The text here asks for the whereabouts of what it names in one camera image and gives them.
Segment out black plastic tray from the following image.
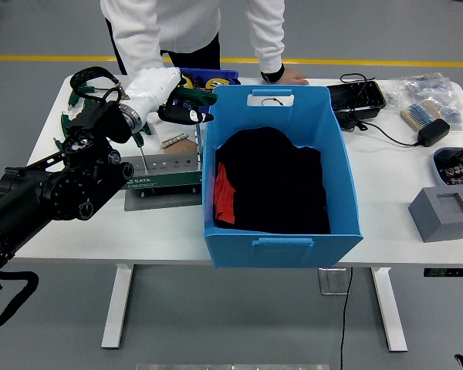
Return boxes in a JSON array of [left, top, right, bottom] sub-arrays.
[[326, 80, 387, 130]]

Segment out grey foam box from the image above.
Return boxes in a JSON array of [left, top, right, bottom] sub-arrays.
[[407, 186, 463, 244]]

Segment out beaded bracelet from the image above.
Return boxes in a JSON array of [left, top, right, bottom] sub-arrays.
[[160, 133, 190, 150]]

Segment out black floor cable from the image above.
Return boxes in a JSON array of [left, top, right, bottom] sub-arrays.
[[338, 267, 354, 370]]

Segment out large blue plastic bin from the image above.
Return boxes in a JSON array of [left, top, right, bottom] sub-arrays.
[[202, 85, 364, 270]]

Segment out metal floor plate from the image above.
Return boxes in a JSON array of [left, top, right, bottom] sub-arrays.
[[318, 267, 351, 296]]

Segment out small dark blue parts bin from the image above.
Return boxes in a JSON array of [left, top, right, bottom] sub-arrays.
[[176, 67, 241, 115]]

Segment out small green T-handle hex wrench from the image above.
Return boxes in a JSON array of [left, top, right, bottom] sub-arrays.
[[132, 130, 147, 173]]

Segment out black cloth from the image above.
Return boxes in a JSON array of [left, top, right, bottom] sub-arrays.
[[215, 126, 332, 235]]

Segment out taped resistor strip bundle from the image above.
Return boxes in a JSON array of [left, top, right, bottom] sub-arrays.
[[400, 100, 443, 132]]

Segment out person's right hand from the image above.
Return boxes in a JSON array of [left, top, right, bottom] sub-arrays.
[[162, 138, 198, 156]]

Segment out long thin green T-handle wrench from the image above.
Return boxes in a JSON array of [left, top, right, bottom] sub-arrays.
[[68, 81, 97, 109]]

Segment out person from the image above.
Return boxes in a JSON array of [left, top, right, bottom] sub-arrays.
[[100, 0, 309, 156]]

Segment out white table leg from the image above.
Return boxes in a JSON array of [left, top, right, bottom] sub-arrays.
[[371, 267, 409, 352], [100, 264, 135, 351]]

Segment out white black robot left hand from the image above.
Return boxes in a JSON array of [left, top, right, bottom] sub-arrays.
[[123, 67, 216, 126]]

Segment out yellow black tape measure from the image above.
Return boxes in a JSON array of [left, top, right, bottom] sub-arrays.
[[194, 76, 236, 92]]

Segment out clear plastic bags of resistors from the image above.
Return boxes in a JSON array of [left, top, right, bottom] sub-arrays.
[[384, 72, 463, 132]]

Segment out black wrist watch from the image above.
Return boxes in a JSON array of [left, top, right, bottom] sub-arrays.
[[260, 63, 286, 83]]

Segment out black power adapter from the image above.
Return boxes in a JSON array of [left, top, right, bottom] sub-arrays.
[[416, 118, 451, 147]]

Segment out large green T-handle hex wrench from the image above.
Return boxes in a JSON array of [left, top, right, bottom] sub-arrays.
[[172, 86, 219, 162]]

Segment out green silver wrench holder stand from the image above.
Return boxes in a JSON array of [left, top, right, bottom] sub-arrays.
[[121, 150, 204, 212]]

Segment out red cloth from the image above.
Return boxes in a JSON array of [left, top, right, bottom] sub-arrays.
[[215, 163, 237, 224]]

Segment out black adapter cable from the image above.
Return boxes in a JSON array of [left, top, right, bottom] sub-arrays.
[[339, 72, 421, 147]]

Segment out person's left hand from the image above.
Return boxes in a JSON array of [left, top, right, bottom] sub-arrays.
[[262, 67, 309, 86]]

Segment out black table control panel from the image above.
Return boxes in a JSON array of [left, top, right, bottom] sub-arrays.
[[423, 267, 463, 278]]

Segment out light blue tray of electronics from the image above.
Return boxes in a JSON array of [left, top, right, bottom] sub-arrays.
[[432, 146, 463, 201]]

